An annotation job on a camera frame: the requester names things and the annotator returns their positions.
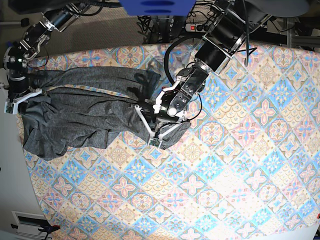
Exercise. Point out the white power strip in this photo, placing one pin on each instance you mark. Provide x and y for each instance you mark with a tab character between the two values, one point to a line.
197	27

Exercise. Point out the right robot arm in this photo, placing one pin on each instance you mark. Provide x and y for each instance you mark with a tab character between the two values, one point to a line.
55	16

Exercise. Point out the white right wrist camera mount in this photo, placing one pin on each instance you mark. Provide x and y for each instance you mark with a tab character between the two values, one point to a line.
11	105

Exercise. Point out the white vent panel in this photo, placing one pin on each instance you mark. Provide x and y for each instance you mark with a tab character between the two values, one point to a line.
29	219

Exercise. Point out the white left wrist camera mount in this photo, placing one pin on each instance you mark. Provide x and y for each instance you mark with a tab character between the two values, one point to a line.
164	139

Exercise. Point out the patterned tablecloth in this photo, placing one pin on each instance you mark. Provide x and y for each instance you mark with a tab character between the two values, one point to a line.
248	166

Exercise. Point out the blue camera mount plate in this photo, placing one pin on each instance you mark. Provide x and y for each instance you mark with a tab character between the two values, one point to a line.
157	7

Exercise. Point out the blue black clamp bottom left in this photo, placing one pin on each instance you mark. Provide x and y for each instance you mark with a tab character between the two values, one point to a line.
47	228

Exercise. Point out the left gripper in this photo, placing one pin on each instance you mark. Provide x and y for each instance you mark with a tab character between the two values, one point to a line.
154	114

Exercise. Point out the grey t-shirt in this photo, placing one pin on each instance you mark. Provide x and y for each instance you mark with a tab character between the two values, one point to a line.
84	107

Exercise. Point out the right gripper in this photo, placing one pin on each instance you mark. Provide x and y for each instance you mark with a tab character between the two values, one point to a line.
18	85

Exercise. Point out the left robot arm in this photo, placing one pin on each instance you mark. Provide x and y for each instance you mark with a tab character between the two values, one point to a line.
233	22

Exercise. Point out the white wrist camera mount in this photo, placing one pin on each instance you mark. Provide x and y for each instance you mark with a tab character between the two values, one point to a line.
164	139
11	105

